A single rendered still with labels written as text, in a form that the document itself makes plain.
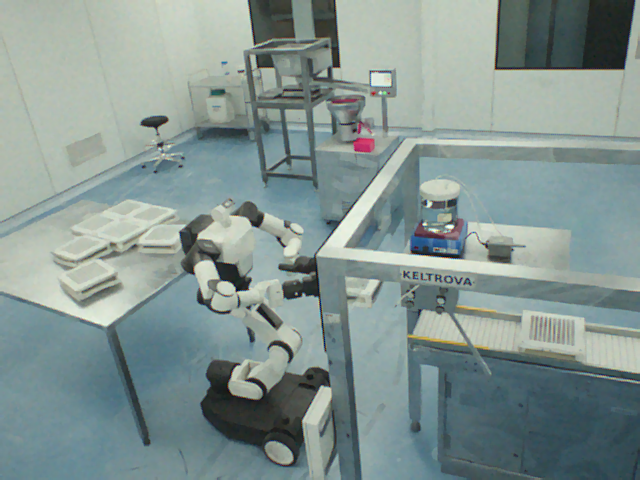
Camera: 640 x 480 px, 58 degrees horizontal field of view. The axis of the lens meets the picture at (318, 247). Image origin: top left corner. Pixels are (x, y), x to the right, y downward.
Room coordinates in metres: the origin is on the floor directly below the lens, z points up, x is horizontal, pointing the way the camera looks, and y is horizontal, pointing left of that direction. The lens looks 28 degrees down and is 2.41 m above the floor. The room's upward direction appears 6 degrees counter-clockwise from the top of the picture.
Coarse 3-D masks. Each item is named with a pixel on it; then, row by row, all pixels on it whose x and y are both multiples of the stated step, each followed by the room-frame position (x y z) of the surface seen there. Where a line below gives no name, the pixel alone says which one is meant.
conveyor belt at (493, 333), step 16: (432, 320) 2.13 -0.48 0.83; (448, 320) 2.12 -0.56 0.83; (464, 320) 2.10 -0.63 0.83; (480, 320) 2.09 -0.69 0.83; (496, 320) 2.08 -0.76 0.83; (432, 336) 2.01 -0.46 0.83; (448, 336) 2.00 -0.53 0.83; (480, 336) 1.98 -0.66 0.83; (496, 336) 1.97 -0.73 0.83; (512, 336) 1.95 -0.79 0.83; (592, 336) 1.90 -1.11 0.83; (608, 336) 1.89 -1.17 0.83; (592, 352) 1.80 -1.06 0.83; (608, 352) 1.79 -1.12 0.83; (624, 352) 1.78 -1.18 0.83; (624, 368) 1.69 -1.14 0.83
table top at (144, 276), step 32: (32, 224) 3.68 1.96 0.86; (64, 224) 3.63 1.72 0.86; (0, 256) 3.23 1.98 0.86; (32, 256) 3.18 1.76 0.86; (128, 256) 3.05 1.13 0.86; (160, 256) 3.00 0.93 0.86; (0, 288) 2.82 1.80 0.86; (32, 288) 2.78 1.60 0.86; (128, 288) 2.67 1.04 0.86; (160, 288) 2.64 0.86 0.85; (96, 320) 2.39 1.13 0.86
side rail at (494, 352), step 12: (444, 348) 1.92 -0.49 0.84; (456, 348) 1.90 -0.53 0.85; (468, 348) 1.88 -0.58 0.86; (480, 348) 1.86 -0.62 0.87; (492, 348) 1.85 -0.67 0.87; (528, 360) 1.78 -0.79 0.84; (540, 360) 1.76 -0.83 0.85; (552, 360) 1.74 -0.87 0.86; (564, 360) 1.73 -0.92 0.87; (600, 372) 1.67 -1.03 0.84; (612, 372) 1.65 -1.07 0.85; (624, 372) 1.64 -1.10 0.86; (636, 372) 1.62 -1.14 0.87
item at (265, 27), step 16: (256, 0) 8.48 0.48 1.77; (272, 0) 8.36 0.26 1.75; (288, 0) 8.24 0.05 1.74; (304, 0) 8.13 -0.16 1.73; (320, 0) 8.02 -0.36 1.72; (256, 16) 8.50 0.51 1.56; (272, 16) 8.38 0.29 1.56; (288, 16) 8.26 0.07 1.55; (304, 16) 8.14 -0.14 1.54; (320, 16) 8.02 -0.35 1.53; (336, 16) 7.91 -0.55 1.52; (256, 32) 8.52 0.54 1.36; (272, 32) 8.39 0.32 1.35; (288, 32) 8.27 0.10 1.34; (304, 32) 8.15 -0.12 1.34; (320, 32) 8.03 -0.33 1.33; (336, 32) 7.92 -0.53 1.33; (336, 48) 7.93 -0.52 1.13; (272, 64) 8.42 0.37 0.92; (336, 64) 7.94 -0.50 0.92
